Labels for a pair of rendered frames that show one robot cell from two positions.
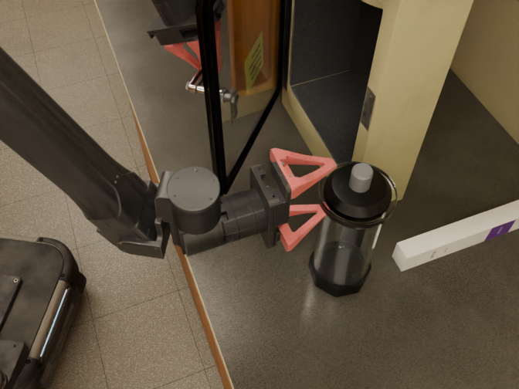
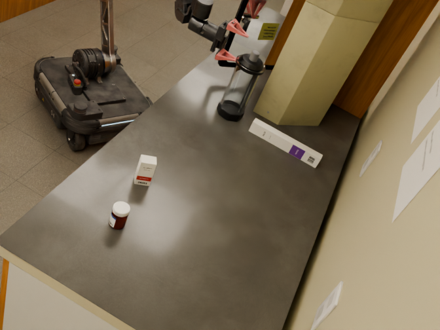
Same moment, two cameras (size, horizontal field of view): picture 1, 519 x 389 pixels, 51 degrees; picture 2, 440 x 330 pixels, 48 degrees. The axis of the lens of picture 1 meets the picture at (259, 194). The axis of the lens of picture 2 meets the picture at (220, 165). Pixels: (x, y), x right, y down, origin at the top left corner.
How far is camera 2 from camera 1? 1.32 m
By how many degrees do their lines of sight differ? 24
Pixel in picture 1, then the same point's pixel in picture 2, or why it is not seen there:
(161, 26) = not seen: outside the picture
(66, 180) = not seen: outside the picture
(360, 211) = (244, 62)
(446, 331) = (239, 148)
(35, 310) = (118, 112)
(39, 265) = (137, 103)
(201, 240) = (195, 22)
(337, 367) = (195, 121)
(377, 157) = (274, 82)
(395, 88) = (291, 47)
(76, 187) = not seen: outside the picture
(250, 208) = (215, 27)
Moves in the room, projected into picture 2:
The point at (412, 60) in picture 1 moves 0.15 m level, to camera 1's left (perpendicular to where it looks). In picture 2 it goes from (300, 38) to (270, 15)
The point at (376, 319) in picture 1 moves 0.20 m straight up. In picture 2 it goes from (222, 128) to (242, 82)
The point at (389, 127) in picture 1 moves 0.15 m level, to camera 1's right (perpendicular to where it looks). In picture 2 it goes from (283, 68) to (314, 92)
